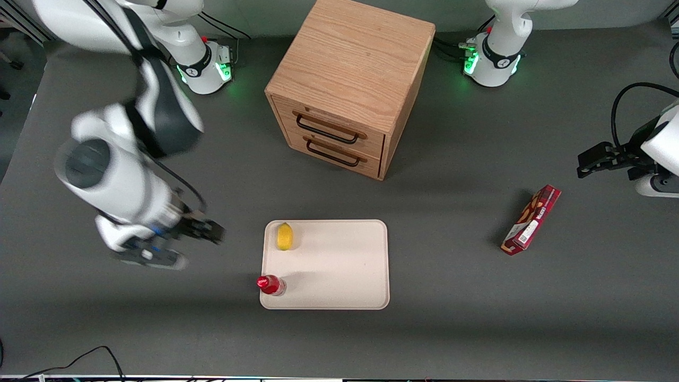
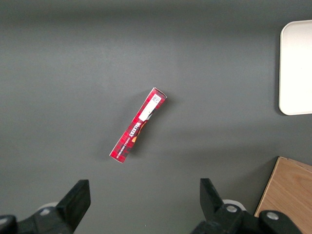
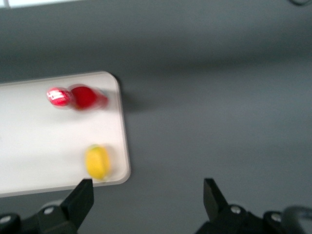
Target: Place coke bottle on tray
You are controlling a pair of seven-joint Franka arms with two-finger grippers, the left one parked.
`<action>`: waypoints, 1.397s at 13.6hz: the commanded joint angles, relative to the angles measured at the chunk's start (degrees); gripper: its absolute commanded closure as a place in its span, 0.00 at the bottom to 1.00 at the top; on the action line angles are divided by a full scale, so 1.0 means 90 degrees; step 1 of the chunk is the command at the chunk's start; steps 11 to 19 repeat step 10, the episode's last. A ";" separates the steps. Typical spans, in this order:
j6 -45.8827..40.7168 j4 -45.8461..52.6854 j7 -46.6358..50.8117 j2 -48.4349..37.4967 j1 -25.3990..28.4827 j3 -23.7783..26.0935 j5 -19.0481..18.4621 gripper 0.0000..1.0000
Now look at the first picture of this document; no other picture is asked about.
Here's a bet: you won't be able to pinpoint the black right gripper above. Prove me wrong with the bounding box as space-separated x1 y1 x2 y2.
152 208 227 249

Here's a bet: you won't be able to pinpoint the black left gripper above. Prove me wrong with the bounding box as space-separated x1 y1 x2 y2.
577 117 663 181

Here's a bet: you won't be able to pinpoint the red coke bottle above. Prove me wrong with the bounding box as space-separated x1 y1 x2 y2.
257 274 288 297

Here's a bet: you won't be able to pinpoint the beige plastic tray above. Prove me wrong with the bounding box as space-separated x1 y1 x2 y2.
259 219 390 310

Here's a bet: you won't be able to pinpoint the yellow lemon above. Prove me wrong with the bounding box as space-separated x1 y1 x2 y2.
276 222 294 252

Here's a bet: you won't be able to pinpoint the red snack box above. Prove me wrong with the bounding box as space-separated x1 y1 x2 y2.
501 184 562 256

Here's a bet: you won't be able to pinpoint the wooden two-drawer cabinet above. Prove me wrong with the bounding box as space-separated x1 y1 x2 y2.
265 0 437 182

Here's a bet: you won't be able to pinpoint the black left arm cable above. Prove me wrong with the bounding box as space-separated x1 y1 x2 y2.
611 82 679 149

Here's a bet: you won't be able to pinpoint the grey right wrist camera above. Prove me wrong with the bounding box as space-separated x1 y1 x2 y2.
112 245 189 272

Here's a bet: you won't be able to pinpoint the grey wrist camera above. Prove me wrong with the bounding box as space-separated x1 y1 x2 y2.
112 245 189 272
636 173 679 198

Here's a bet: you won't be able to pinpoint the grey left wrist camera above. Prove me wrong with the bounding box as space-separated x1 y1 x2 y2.
636 173 679 198

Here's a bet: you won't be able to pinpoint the black drawer handle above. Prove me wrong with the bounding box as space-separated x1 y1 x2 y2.
295 112 368 145
306 136 368 168

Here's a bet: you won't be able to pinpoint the black cable at table edge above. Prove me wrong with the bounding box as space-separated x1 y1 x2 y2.
0 346 126 382

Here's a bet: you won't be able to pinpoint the aluminium frame profile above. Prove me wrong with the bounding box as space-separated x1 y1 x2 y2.
659 0 679 26

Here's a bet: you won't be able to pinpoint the black left base cables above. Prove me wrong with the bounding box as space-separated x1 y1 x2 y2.
432 15 496 62

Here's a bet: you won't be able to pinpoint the black base cables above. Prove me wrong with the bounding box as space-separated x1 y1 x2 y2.
432 15 496 62
201 13 254 65

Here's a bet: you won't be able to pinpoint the black right base cables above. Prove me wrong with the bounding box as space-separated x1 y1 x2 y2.
201 13 254 65

